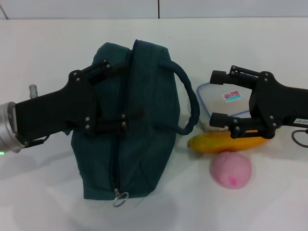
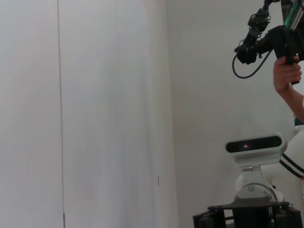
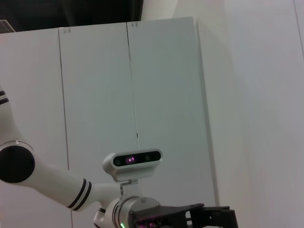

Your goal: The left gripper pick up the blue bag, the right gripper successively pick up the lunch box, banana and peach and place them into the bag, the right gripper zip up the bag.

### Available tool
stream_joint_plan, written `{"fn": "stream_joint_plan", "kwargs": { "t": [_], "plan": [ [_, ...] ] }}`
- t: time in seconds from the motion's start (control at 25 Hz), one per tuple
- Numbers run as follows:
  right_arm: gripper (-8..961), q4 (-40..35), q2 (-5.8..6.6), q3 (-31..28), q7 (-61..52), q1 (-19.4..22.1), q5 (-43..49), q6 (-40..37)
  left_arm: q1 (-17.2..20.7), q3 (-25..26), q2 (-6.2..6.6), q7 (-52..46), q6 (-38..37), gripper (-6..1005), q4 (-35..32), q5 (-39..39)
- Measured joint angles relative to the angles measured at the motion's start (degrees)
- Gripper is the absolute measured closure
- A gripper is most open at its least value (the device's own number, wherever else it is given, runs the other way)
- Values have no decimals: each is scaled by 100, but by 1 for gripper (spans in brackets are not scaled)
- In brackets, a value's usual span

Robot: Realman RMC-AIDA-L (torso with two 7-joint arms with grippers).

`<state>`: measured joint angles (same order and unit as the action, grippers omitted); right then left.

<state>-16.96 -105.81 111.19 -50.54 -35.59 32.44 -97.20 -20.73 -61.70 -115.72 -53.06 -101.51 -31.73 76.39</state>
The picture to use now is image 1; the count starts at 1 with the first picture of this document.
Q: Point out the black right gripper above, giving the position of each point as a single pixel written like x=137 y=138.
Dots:
x=276 y=103

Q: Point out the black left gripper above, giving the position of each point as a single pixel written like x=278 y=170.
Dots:
x=53 y=108

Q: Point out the clear plastic lunch box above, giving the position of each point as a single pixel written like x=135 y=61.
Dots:
x=216 y=101

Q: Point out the dark teal insulated lunch bag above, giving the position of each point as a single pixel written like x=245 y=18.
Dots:
x=149 y=96

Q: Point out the yellow banana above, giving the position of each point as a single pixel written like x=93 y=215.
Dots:
x=216 y=144

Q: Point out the pink peach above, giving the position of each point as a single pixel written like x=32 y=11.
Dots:
x=231 y=170

